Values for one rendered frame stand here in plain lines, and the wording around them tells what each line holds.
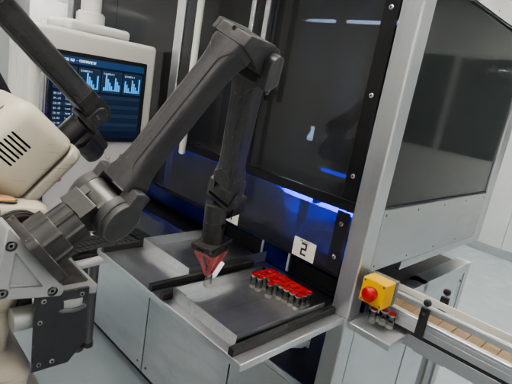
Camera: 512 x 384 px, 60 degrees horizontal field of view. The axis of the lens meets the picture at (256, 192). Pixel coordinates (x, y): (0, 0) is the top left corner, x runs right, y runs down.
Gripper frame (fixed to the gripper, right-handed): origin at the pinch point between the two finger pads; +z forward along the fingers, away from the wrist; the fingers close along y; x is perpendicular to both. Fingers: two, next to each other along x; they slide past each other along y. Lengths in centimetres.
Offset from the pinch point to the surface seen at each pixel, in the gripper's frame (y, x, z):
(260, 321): 2.3, -16.2, 9.4
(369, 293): 17.2, -39.2, -1.8
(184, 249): 24.0, 26.6, 11.8
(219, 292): 7.1, 0.0, 10.0
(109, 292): 53, 92, 71
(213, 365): 31, 13, 59
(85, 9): 26, 80, -62
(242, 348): -13.0, -19.8, 6.8
